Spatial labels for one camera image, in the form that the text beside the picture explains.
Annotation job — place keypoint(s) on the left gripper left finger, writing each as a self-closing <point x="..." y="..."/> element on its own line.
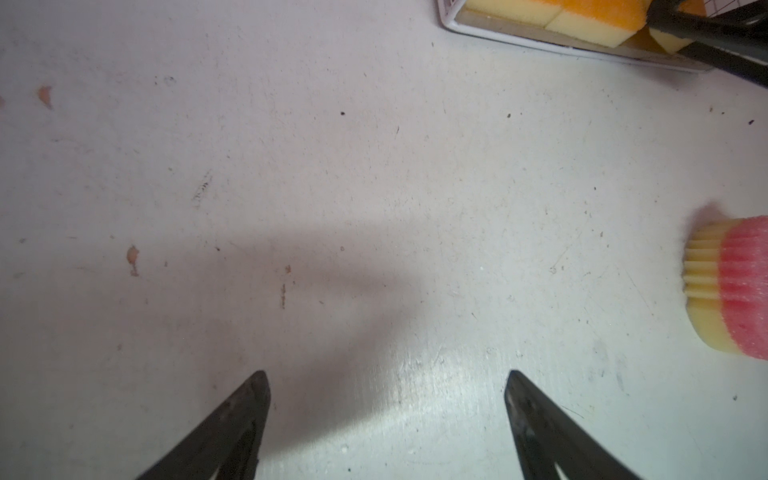
<point x="225" y="445"/>

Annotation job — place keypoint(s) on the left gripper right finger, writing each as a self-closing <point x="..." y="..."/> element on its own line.
<point x="550" y="444"/>

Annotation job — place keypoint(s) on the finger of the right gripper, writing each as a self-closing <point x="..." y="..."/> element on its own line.
<point x="734" y="42"/>

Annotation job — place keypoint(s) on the white wire wooden shelf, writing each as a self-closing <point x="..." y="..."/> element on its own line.
<point x="640" y="49"/>

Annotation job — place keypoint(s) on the orange sponge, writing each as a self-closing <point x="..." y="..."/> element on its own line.
<point x="607" y="23"/>
<point x="532" y="12"/>

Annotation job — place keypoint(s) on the pink smiley sponge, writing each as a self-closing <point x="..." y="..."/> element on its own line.
<point x="725" y="284"/>

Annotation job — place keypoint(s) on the yellow sponge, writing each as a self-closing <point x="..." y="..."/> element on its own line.
<point x="672" y="41"/>

